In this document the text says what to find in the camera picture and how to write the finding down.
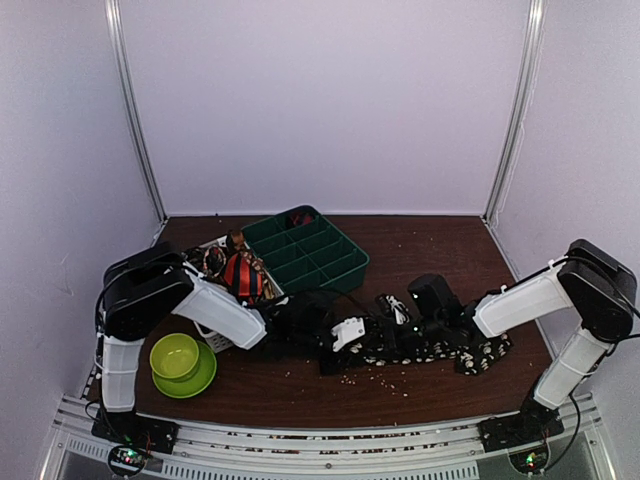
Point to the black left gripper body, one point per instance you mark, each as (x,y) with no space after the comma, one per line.
(303,338)

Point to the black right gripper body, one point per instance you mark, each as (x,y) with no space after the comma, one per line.
(405,344)

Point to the black white floral tie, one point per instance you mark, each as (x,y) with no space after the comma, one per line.
(450,355)

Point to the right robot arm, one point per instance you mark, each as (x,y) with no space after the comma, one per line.
(586,284)

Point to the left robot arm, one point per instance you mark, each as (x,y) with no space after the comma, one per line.
(138,293)

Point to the green divided organizer tray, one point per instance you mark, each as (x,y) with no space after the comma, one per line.
(315,256)

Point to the orange navy striped tie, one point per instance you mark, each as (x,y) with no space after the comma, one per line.
(244,275)

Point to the white plastic basket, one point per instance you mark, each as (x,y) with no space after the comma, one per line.
(220,340)

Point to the red blue rolled tie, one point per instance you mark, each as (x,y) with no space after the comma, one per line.
(298,219)

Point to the green plate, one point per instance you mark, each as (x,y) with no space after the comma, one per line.
(205,373)

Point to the green bowl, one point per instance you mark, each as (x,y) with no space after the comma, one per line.
(174,357)

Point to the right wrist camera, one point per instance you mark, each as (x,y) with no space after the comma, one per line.
(393,309)

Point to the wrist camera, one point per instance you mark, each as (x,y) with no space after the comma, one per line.
(393,309)
(347,331)

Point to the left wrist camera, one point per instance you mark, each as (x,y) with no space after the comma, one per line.
(347,331)

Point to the aluminium front rail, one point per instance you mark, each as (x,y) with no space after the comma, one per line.
(443,450)

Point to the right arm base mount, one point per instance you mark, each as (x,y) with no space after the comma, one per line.
(515,430)

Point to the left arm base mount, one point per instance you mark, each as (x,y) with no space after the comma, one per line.
(138,431)

